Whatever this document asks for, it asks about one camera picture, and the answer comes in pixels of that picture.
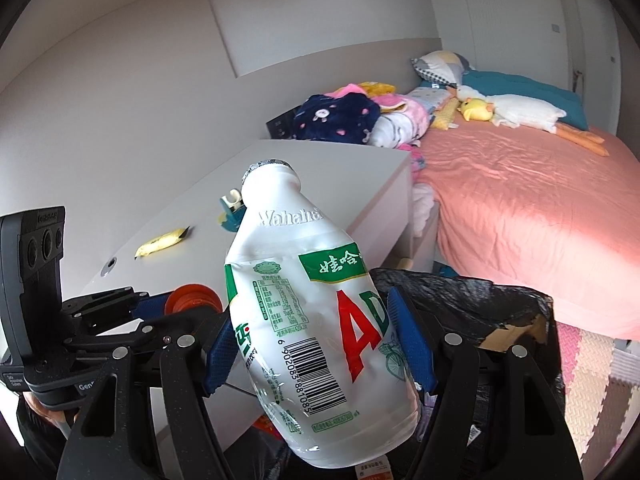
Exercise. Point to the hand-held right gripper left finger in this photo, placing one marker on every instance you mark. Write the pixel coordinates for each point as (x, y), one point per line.
(222, 355)

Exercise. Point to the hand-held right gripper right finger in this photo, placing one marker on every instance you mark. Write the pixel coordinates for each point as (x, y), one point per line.
(410, 340)

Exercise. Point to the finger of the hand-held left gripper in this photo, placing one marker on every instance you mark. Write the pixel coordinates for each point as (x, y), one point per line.
(110, 302)
(150, 331)

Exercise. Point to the orange bottle cap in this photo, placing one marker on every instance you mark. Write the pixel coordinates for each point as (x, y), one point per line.
(192, 297)

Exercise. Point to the black trash bag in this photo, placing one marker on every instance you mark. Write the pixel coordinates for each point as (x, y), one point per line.
(475, 295)

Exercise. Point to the crushed white plastic bottle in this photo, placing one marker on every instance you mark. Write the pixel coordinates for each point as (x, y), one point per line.
(300, 320)

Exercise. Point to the cardboard box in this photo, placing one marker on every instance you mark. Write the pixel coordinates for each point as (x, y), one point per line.
(505, 337)

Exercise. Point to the person's left hand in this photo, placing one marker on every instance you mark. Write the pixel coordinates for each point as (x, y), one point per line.
(47, 412)

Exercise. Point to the yellow wrapper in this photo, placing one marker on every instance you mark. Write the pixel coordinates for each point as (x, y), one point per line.
(160, 244)

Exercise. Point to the red plastic wrapper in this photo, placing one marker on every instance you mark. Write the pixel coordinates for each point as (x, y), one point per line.
(265, 425)

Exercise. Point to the teal cat-shaped toy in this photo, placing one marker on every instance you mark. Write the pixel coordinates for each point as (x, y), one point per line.
(231, 217)

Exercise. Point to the bed with pink sheet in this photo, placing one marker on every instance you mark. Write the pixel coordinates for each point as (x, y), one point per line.
(525, 210)

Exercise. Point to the pink and white foam mat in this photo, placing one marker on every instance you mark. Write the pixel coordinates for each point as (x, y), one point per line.
(590, 375)

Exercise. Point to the white and pink folded clothing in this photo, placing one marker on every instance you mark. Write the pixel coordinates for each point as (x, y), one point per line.
(400, 127)

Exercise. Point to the yellow corn plush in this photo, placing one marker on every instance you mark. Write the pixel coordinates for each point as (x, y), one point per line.
(445, 116)

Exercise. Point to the yellow duck plush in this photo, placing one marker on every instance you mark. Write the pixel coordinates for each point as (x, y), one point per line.
(475, 109)

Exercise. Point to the yellow garment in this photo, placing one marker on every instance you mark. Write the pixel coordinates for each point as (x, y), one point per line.
(375, 87)

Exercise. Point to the white goose plush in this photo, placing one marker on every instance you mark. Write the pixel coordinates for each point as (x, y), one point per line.
(520, 107)

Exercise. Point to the pink garment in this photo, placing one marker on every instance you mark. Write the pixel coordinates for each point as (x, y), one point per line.
(345, 91)

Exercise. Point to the checked patchwork pillow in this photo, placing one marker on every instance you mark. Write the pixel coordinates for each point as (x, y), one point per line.
(437, 65)

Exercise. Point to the dark wall socket panel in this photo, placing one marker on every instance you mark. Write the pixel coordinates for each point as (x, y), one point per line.
(280, 125)

